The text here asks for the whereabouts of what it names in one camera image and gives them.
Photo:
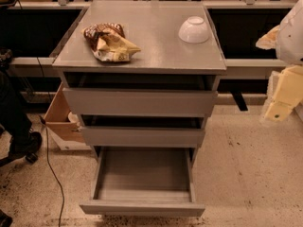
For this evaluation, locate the white upturned bowl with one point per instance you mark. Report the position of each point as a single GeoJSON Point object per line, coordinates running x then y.
{"type": "Point", "coordinates": [194, 30]}

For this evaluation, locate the grey middle drawer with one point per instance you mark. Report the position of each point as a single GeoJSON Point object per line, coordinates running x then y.
{"type": "Point", "coordinates": [143, 131]}

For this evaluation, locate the grey drawer cabinet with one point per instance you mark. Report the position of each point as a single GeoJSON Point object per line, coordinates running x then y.
{"type": "Point", "coordinates": [153, 27]}

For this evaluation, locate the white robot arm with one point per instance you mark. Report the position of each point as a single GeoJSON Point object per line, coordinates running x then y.
{"type": "Point", "coordinates": [289, 48]}

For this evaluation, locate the person's black leg and shoe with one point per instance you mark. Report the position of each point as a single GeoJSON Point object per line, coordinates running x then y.
{"type": "Point", "coordinates": [24, 141]}

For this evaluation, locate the grey bottom drawer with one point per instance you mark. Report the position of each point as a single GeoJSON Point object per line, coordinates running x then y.
{"type": "Point", "coordinates": [150, 182]}

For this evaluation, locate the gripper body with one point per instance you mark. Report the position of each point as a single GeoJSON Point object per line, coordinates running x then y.
{"type": "Point", "coordinates": [291, 37]}

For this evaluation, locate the black bracket under rail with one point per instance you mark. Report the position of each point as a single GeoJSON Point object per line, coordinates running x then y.
{"type": "Point", "coordinates": [237, 95]}

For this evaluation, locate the wooden box on floor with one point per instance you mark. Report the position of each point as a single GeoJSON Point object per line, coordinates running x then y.
{"type": "Point", "coordinates": [64, 126]}

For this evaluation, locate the grey drawer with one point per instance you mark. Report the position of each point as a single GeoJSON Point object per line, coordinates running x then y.
{"type": "Point", "coordinates": [150, 182]}
{"type": "Point", "coordinates": [143, 131]}
{"type": "Point", "coordinates": [139, 94]}

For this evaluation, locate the crumpled brown chip bag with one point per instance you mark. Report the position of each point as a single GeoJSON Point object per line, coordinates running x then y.
{"type": "Point", "coordinates": [108, 43]}

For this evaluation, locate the grey top drawer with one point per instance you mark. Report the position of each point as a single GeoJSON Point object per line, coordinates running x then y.
{"type": "Point", "coordinates": [139, 94]}

